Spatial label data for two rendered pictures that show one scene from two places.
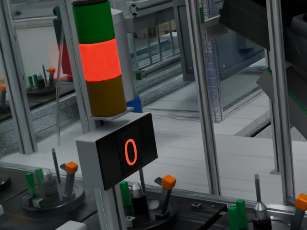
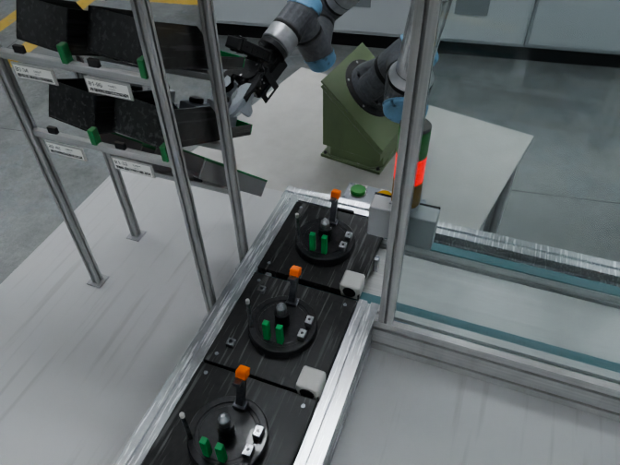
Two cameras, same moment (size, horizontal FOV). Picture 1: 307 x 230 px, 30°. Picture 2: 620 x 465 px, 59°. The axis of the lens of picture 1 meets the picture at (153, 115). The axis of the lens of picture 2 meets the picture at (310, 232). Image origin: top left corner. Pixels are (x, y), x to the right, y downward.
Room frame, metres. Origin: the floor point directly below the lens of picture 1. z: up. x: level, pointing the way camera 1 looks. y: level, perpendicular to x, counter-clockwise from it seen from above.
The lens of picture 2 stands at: (1.13, 0.70, 1.89)
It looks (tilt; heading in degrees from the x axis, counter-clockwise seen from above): 45 degrees down; 254
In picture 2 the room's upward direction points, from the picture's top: 2 degrees counter-clockwise
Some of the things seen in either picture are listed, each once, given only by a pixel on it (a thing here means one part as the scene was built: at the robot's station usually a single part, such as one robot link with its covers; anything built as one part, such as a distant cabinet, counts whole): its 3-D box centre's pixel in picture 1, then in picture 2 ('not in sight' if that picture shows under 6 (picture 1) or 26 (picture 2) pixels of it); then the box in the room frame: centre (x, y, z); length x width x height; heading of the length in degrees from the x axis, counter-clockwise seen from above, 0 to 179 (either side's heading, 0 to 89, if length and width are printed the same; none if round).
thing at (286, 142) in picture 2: not in sight; (359, 151); (0.57, -0.62, 0.84); 0.90 x 0.70 x 0.03; 130
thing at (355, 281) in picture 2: not in sight; (351, 284); (0.83, -0.01, 0.97); 0.05 x 0.05 x 0.04; 52
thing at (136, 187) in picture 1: (138, 201); (281, 315); (1.00, 0.05, 1.01); 0.24 x 0.24 x 0.13; 52
